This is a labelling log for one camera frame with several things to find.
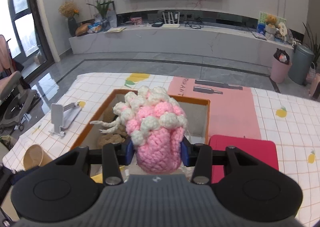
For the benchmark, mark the white plastic bag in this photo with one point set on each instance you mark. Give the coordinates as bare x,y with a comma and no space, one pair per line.
112,19

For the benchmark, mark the white router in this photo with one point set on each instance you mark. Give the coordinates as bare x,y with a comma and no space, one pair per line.
171,25

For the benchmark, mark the red square box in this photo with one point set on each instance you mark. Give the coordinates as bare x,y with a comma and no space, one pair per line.
245,151

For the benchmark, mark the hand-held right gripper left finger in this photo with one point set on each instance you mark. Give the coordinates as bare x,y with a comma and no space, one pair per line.
130,153

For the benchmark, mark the pink trash bin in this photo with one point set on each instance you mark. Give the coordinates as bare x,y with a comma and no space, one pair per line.
280,71

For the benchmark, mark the grey office chair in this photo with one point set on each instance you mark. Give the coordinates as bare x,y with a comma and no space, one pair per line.
15,101

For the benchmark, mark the pink heater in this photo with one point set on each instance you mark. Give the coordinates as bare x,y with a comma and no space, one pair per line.
316,86

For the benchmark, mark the black set-top box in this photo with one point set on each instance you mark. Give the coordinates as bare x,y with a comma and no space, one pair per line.
157,25

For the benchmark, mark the blue snack bags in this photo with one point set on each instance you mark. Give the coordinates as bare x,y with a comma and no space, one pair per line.
96,27

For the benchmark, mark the long-leaf floor plant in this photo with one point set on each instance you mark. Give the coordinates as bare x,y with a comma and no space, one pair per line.
313,41

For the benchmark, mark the yellow papers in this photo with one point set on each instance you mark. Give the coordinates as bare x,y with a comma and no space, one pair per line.
115,30

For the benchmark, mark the teddy bear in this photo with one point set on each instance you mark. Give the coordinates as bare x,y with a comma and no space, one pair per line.
270,26

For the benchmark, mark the round white fan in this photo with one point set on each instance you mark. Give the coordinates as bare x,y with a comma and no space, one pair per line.
282,30

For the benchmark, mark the pink card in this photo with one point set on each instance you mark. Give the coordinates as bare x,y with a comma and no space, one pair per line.
136,21

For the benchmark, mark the green picture board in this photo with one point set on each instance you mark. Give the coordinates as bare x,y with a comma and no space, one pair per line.
261,20

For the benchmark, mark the glass balcony door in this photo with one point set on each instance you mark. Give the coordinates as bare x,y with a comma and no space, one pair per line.
22,16

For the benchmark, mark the pink mat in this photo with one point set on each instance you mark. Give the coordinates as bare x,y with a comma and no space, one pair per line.
230,111

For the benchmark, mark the orange cardboard box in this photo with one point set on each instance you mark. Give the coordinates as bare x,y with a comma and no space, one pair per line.
200,116

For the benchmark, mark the white TV cabinet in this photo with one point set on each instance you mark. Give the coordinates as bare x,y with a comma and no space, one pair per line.
175,44

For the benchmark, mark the brown plush toy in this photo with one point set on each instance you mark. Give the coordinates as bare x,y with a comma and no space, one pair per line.
111,139

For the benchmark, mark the metal phone stand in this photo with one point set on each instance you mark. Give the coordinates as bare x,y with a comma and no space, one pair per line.
56,116

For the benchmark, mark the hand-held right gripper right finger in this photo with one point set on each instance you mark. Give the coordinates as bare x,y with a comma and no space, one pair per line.
185,153

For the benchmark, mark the flat book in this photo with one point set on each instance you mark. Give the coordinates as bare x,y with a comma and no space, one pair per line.
259,36

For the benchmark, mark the dark vase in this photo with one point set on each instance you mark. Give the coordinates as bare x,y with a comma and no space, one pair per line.
72,26

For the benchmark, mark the green leafy plant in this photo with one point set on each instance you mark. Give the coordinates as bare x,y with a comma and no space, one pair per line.
102,4

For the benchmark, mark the brown rounded loaf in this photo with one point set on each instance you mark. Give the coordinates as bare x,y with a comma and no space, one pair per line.
82,30

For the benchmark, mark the brown paper cup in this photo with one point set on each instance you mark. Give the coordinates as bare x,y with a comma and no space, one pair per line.
35,158

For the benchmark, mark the grey trash bin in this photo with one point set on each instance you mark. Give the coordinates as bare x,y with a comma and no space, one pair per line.
301,64

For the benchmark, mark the pink and white crochet hat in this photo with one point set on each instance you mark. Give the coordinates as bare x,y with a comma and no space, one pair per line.
155,136

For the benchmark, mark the pink cloth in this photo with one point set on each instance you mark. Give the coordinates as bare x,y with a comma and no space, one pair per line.
5,51

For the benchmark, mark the woven basket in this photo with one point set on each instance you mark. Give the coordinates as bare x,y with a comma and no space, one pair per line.
311,74

